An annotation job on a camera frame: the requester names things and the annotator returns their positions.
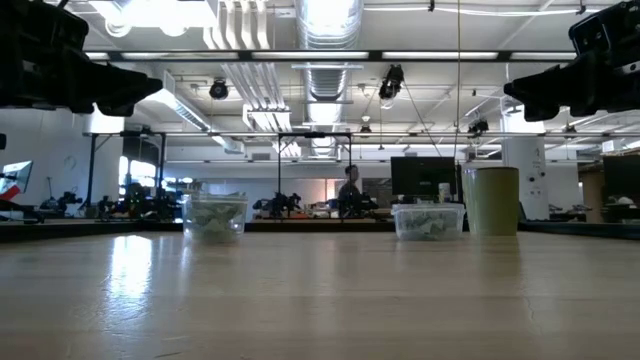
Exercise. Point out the black background robot arm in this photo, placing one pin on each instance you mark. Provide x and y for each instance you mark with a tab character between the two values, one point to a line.
62	201

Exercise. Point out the white pillar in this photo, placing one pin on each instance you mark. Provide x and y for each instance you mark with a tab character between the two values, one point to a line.
530	165

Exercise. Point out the black computer monitor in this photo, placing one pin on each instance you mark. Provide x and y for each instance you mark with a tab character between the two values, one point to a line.
622	177
422	175

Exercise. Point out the tall green paper cup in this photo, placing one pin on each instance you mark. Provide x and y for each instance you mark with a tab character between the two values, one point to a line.
492	200

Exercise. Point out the tilted computer screen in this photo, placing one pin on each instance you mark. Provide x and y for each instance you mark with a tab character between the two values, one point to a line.
17	175

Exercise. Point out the round clear plastic container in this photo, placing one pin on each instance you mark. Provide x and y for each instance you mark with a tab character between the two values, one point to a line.
185	197

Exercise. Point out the small white bottle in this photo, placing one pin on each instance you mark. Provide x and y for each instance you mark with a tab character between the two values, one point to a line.
445	192

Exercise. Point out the rectangular clear plastic container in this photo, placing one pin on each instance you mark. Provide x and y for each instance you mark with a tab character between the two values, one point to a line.
427	207

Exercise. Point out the person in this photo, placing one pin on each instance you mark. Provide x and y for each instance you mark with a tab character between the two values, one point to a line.
350	192

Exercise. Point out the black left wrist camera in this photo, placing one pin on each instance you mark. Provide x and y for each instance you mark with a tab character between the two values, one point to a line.
45	25

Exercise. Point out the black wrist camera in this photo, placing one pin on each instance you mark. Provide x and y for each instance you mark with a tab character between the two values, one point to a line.
605	30
45	25

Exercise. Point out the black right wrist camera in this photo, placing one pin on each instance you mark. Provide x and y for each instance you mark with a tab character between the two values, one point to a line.
605	30

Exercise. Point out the black hanging camera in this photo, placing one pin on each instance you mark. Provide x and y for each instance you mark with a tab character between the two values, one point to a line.
478	126
218	90

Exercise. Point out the black background rig frame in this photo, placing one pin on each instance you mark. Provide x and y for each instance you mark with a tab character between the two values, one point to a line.
91	165
315	135

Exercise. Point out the black overhead camera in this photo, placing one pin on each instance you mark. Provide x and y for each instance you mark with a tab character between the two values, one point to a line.
392	80

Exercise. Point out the silver ventilation duct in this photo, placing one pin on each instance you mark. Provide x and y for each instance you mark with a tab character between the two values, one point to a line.
327	80

